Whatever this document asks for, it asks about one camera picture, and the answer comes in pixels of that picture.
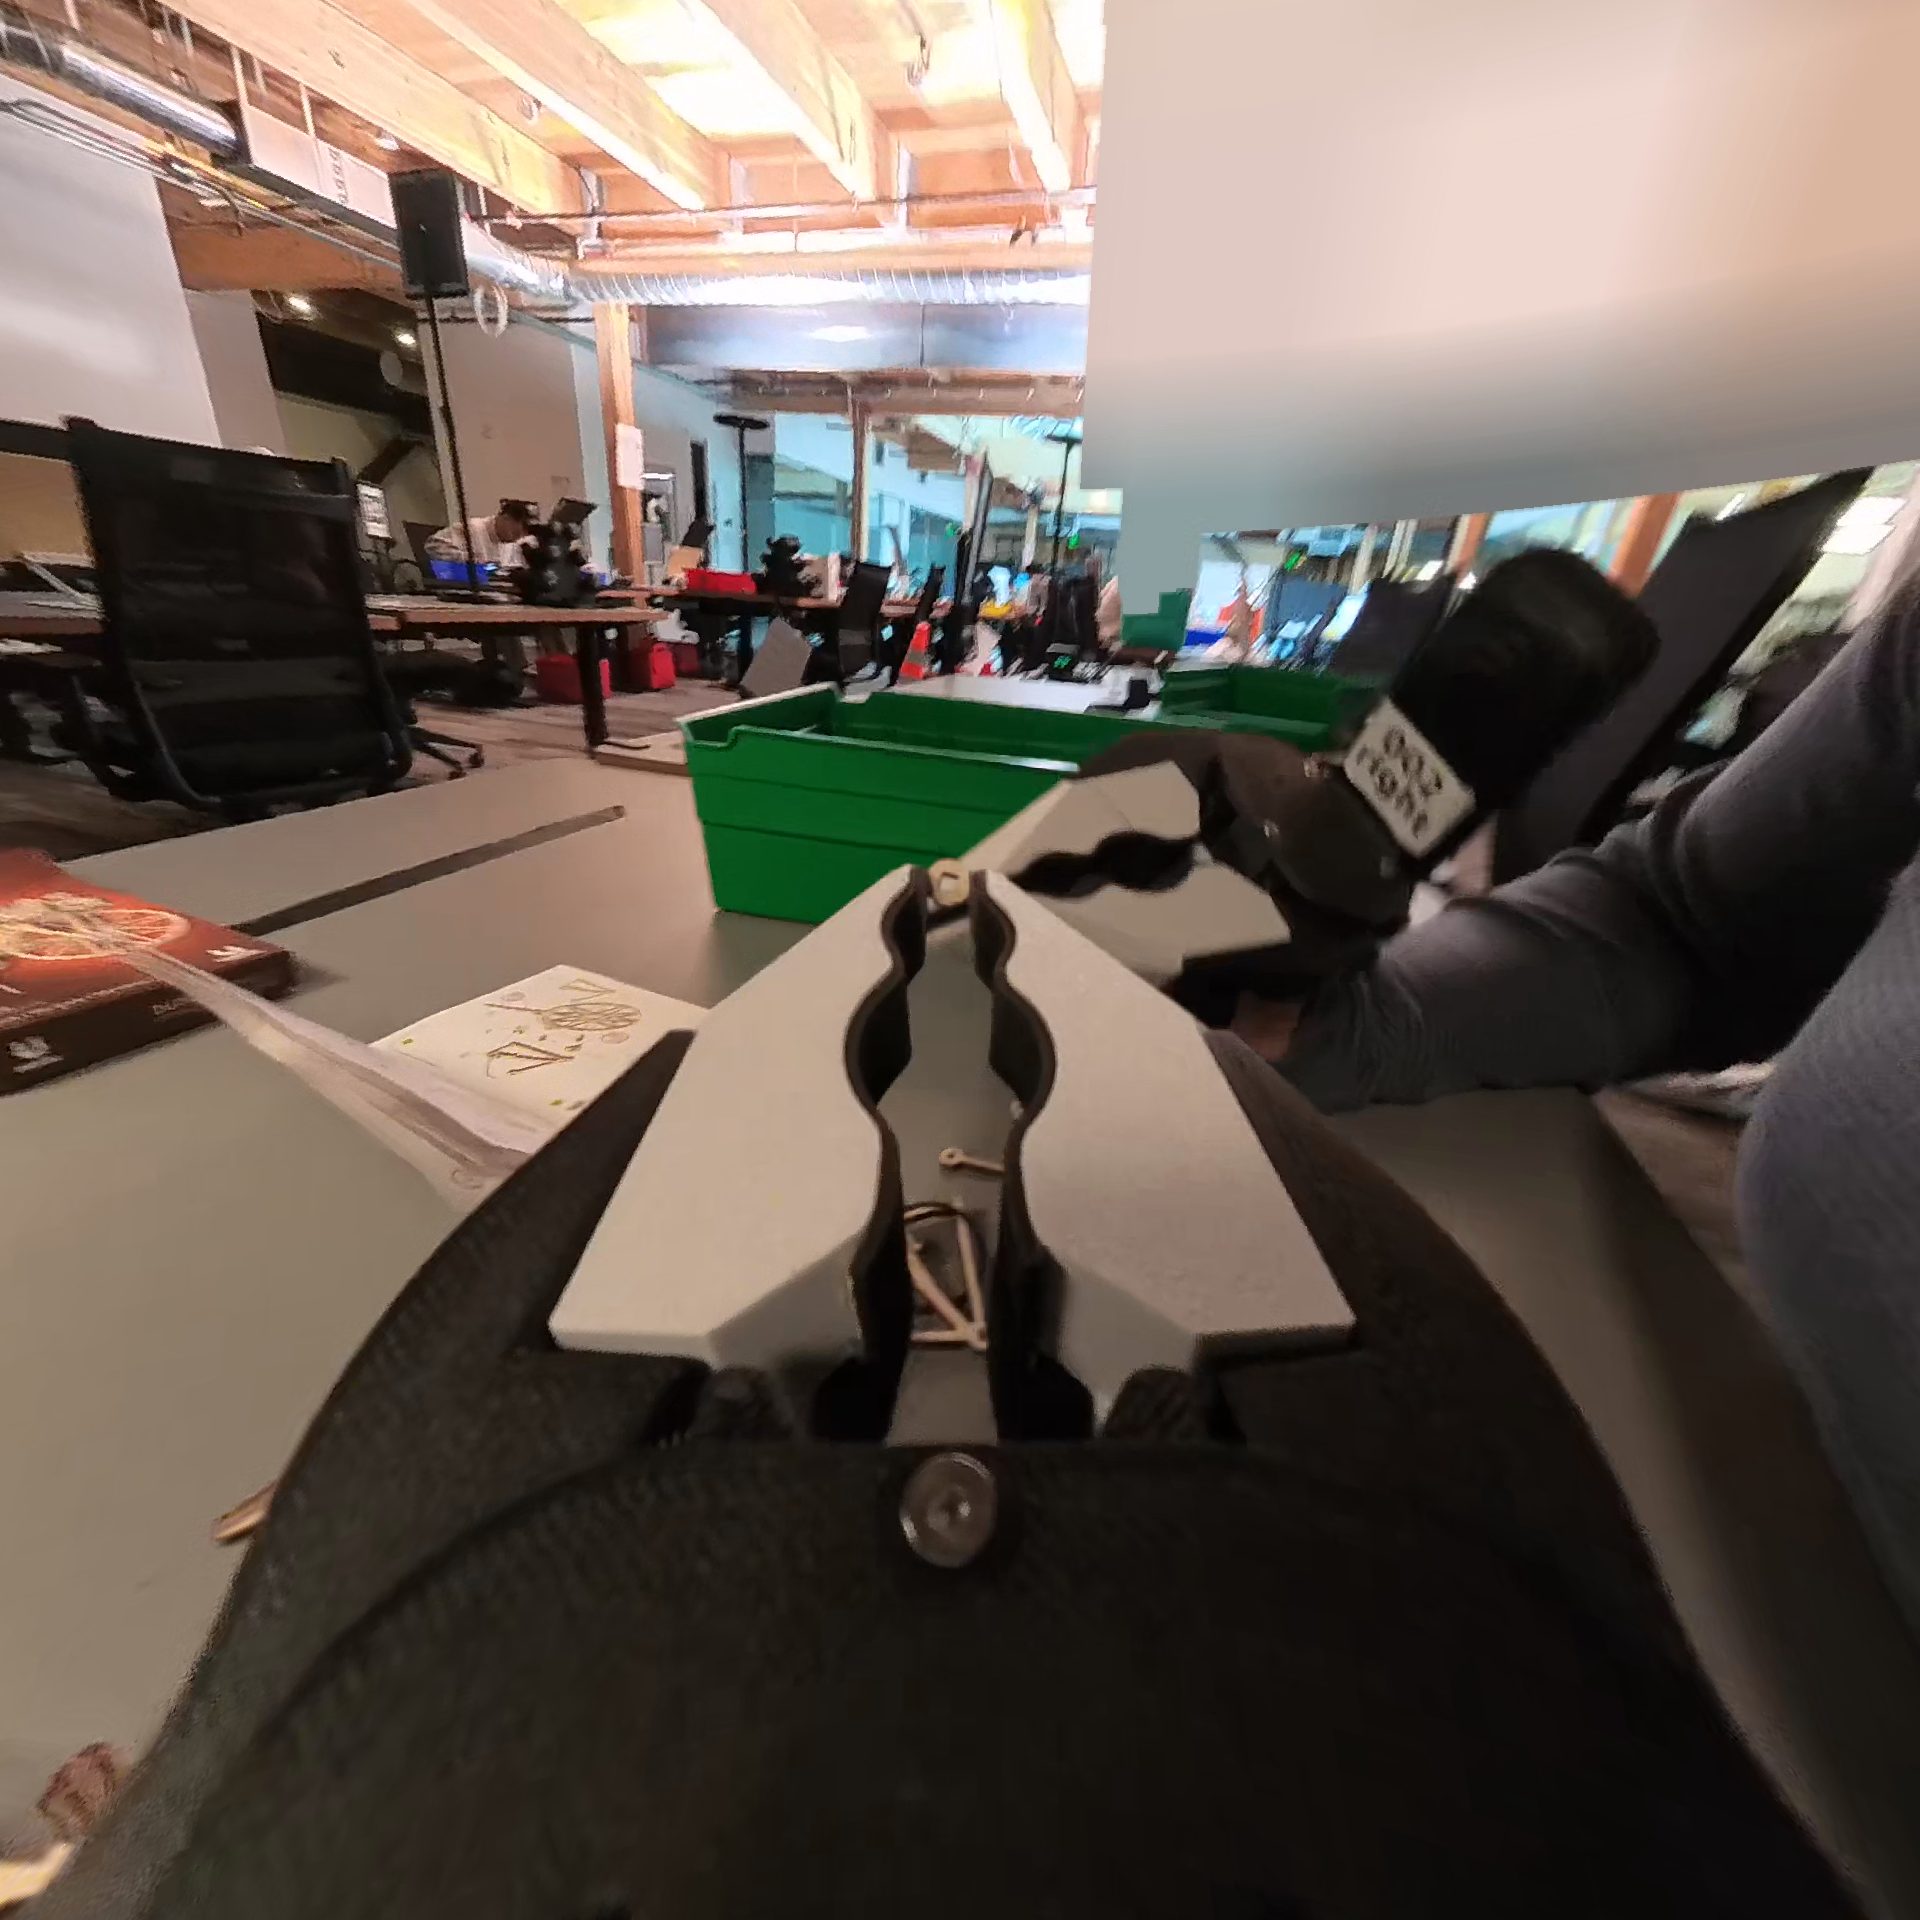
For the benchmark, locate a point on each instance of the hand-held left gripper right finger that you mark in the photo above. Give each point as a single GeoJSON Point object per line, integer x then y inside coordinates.
{"type": "Point", "coordinates": [1172, 1200]}

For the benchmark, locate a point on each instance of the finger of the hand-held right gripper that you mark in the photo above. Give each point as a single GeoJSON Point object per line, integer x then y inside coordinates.
{"type": "Point", "coordinates": [1119, 818]}
{"type": "Point", "coordinates": [1186, 922]}

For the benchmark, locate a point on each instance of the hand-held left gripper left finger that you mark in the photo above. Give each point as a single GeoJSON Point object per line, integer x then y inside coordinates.
{"type": "Point", "coordinates": [735, 1185]}

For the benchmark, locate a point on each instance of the black toy robot arm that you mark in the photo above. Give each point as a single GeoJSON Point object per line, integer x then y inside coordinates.
{"type": "Point", "coordinates": [556, 569]}

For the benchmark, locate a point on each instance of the person's right forearm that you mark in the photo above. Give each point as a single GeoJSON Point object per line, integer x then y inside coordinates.
{"type": "Point", "coordinates": [1531, 974]}

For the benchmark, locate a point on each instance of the brown model kit box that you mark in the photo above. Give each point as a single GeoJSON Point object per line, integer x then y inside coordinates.
{"type": "Point", "coordinates": [90, 961]}

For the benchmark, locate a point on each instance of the person's right hand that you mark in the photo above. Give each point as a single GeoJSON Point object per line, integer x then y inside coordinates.
{"type": "Point", "coordinates": [1271, 1031]}

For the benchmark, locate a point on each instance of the orange traffic cone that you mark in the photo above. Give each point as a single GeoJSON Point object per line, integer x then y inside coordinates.
{"type": "Point", "coordinates": [916, 657]}

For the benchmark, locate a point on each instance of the green plastic bin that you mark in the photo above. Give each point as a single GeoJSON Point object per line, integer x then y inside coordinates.
{"type": "Point", "coordinates": [840, 818]}

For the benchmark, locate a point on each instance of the white instruction sheet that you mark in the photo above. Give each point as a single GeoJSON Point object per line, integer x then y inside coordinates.
{"type": "Point", "coordinates": [495, 1035]}

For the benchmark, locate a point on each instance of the clear plastic wrapper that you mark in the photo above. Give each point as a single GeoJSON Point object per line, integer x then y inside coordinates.
{"type": "Point", "coordinates": [346, 1072]}

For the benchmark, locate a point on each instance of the black flat panel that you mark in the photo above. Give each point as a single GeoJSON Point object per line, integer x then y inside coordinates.
{"type": "Point", "coordinates": [1694, 662]}

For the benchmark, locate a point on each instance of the red storage box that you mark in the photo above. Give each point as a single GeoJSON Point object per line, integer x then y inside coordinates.
{"type": "Point", "coordinates": [564, 676]}
{"type": "Point", "coordinates": [653, 665]}
{"type": "Point", "coordinates": [722, 580]}

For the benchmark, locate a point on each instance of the long wooden desk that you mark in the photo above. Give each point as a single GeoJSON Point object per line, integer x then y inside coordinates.
{"type": "Point", "coordinates": [451, 612]}

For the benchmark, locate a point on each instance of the black mesh office chair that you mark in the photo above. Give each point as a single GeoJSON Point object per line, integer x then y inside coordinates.
{"type": "Point", "coordinates": [224, 600]}

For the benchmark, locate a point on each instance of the black speaker on stand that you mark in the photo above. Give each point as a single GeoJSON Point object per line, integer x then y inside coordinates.
{"type": "Point", "coordinates": [431, 234]}

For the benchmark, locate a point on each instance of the wooden triangular frame with band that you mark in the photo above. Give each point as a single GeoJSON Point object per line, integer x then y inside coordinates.
{"type": "Point", "coordinates": [950, 1331]}

